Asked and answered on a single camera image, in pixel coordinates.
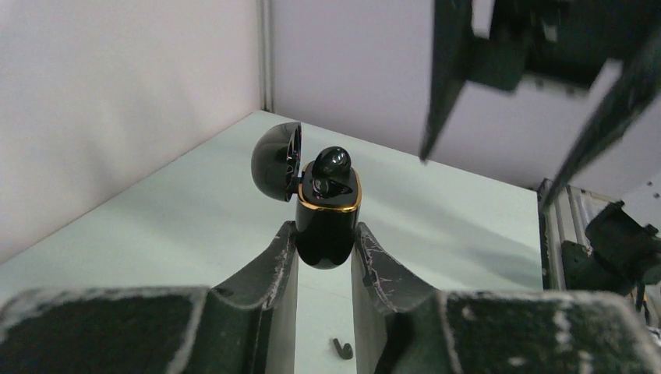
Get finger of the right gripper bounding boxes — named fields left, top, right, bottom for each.
left=539, top=30, right=660, bottom=212
left=419, top=0, right=474, bottom=161

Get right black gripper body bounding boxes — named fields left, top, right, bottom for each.
left=467, top=1, right=660, bottom=95

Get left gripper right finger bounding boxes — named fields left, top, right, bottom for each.
left=352, top=223, right=660, bottom=373

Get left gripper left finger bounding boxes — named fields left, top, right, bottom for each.
left=1, top=221, right=298, bottom=373

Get black earbud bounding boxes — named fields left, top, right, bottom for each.
left=311, top=146, right=352, bottom=180
left=331, top=338, right=354, bottom=361

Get black earbud charging case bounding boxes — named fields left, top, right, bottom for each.
left=251, top=122, right=362, bottom=270

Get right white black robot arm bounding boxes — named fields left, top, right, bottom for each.
left=419, top=1, right=660, bottom=308

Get aluminium frame rail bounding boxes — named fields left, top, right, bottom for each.
left=539, top=185, right=615, bottom=290

